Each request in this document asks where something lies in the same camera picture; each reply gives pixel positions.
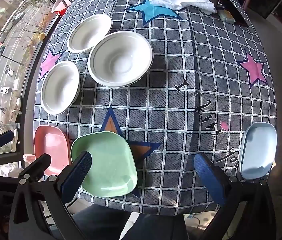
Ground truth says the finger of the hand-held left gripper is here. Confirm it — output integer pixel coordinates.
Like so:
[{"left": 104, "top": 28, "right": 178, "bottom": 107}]
[
  {"left": 18, "top": 153, "right": 52, "bottom": 183},
  {"left": 0, "top": 129, "right": 16, "bottom": 152}
]

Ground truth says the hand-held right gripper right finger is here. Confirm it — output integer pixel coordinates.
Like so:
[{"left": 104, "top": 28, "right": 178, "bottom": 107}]
[{"left": 194, "top": 152, "right": 277, "bottom": 240}]

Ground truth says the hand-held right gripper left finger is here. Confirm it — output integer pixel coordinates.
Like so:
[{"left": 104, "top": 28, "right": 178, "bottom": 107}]
[{"left": 8, "top": 151, "right": 93, "bottom": 240}]

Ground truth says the pink square plate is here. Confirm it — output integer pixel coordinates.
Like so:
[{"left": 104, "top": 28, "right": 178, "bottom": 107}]
[{"left": 33, "top": 125, "right": 72, "bottom": 177}]

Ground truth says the green square plate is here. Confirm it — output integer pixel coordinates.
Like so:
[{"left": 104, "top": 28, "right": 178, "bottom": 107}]
[{"left": 70, "top": 131, "right": 138, "bottom": 197}]

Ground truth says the blue square plate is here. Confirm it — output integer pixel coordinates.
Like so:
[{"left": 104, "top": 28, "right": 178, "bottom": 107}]
[{"left": 238, "top": 122, "right": 278, "bottom": 180}]

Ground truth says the small white bowl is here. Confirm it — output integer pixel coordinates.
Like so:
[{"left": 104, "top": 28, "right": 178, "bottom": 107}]
[
  {"left": 67, "top": 14, "right": 113, "bottom": 54},
  {"left": 40, "top": 60, "right": 81, "bottom": 116}
]

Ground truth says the large white bowl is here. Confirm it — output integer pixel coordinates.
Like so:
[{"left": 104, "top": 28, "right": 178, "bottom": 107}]
[{"left": 87, "top": 31, "right": 154, "bottom": 88}]

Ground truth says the checkered star tablecloth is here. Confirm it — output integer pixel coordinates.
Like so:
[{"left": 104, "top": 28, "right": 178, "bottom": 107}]
[{"left": 32, "top": 0, "right": 278, "bottom": 217}]

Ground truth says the red basin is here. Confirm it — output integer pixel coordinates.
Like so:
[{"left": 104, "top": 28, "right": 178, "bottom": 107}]
[{"left": 51, "top": 0, "right": 68, "bottom": 17}]

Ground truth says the yellow-green sponge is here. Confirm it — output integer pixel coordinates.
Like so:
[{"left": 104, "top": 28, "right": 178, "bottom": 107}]
[{"left": 217, "top": 9, "right": 235, "bottom": 23}]

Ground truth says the white window handle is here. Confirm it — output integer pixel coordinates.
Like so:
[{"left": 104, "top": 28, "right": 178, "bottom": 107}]
[
  {"left": 10, "top": 97, "right": 23, "bottom": 121},
  {"left": 10, "top": 128, "right": 19, "bottom": 152}
]

